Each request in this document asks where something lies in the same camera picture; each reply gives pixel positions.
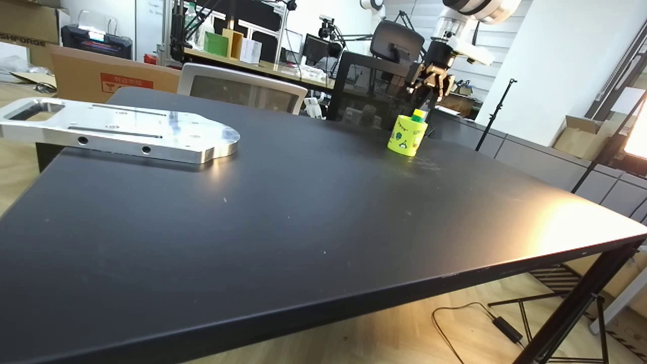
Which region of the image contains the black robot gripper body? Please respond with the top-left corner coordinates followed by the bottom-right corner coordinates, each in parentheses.
top-left (412, 41), bottom-right (454, 108)

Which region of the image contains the yellow mug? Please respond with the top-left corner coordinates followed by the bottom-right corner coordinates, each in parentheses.
top-left (388, 116), bottom-right (428, 157)

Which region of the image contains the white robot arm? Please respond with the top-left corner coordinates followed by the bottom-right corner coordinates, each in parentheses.
top-left (405, 0), bottom-right (522, 108)

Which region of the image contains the black light stand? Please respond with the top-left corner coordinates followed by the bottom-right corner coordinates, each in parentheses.
top-left (474, 78), bottom-right (517, 152)

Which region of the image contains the grey mesh chair back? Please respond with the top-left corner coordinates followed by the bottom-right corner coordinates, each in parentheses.
top-left (177, 62), bottom-right (307, 116)

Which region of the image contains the silver metal mounting plate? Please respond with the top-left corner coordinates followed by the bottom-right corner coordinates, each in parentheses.
top-left (0, 98), bottom-right (241, 166)

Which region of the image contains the brown cardboard box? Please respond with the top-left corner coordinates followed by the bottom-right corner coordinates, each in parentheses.
top-left (49, 46), bottom-right (179, 102)

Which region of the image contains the black power adapter cable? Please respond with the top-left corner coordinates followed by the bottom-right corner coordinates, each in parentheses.
top-left (430, 300), bottom-right (528, 364)

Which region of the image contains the black table leg frame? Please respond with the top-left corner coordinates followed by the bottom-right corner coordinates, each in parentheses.
top-left (513, 242), bottom-right (647, 364)

